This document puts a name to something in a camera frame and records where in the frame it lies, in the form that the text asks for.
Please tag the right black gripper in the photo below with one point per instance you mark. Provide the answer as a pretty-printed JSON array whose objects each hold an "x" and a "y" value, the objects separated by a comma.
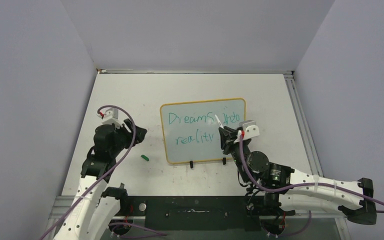
[{"x": 228, "y": 136}]

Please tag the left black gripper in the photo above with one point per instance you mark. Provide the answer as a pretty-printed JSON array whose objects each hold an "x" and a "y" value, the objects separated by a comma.
[{"x": 140, "y": 133}]

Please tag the white marker pen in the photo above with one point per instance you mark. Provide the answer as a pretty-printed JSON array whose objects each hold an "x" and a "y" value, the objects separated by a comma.
[{"x": 219, "y": 122}]

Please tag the green marker cap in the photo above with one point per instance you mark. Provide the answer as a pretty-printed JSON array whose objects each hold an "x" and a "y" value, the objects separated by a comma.
[{"x": 145, "y": 157}]

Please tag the yellow framed whiteboard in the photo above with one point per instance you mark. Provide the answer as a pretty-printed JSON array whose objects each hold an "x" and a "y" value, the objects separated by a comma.
[{"x": 190, "y": 130}]

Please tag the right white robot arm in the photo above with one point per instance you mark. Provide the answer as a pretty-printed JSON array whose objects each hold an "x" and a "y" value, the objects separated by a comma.
[{"x": 288, "y": 189}]

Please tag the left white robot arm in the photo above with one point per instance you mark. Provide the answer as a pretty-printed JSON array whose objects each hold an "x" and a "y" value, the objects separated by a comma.
[{"x": 95, "y": 203}]

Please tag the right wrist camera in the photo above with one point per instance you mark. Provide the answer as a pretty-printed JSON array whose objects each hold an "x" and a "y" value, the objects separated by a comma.
[{"x": 249, "y": 130}]

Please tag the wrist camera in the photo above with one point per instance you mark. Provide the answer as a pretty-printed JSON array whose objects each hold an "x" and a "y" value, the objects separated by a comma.
[
  {"x": 109, "y": 117},
  {"x": 249, "y": 130}
]

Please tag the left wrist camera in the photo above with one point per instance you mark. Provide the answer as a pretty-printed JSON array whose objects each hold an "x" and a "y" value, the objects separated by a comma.
[{"x": 109, "y": 117}]

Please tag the aluminium frame rail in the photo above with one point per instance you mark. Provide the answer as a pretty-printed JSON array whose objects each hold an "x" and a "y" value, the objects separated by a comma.
[{"x": 304, "y": 126}]

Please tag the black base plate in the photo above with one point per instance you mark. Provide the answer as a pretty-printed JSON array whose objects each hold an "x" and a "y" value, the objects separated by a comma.
[{"x": 198, "y": 213}]

